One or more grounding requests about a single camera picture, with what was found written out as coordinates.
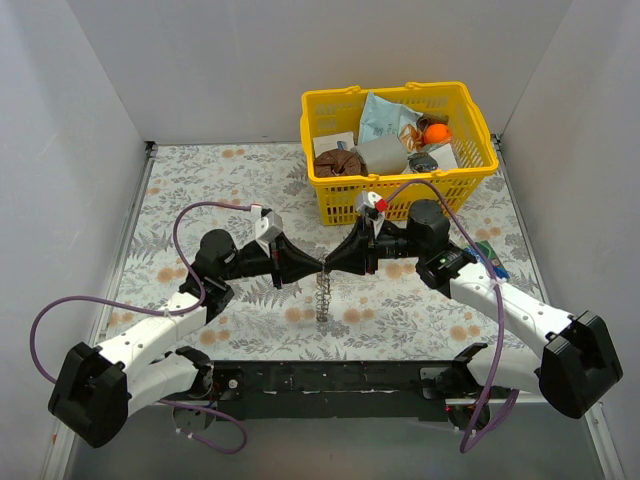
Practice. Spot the grey tape roll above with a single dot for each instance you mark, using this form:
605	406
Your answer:
385	155

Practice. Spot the light blue snack bag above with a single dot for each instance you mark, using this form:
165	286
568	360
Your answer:
381	117

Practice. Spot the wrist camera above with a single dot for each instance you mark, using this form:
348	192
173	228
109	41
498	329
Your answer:
267	226
370	205

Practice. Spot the metal keyring disc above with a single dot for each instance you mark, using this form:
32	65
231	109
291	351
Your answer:
323	295

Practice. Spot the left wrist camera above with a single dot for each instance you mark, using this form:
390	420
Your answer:
267	226

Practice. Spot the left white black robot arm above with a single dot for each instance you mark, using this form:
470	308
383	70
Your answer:
99	387

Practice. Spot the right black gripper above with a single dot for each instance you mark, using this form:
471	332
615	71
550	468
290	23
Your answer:
368	248

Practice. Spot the green sponge pack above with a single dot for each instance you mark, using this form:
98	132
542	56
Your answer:
484	249

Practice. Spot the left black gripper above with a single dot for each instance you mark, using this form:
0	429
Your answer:
279	260

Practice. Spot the brown chocolate donut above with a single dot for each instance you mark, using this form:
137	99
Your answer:
337	162

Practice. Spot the floral table mat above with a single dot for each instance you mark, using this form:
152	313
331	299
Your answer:
390	315

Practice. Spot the orange fruit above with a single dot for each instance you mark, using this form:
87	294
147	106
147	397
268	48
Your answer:
437	133

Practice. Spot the yellow plastic basket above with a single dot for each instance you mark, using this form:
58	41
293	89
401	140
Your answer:
333	111

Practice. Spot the gold wrapped candy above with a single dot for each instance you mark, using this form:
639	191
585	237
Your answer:
411	137

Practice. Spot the white card box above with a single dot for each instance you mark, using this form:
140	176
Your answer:
337	141

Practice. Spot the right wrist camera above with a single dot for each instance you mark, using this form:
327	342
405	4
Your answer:
370	205

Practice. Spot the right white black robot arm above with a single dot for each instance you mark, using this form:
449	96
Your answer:
571	361

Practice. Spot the black car key fob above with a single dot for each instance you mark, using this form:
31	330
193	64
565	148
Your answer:
422	163

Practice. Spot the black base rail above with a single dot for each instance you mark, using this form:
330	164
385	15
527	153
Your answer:
340	389

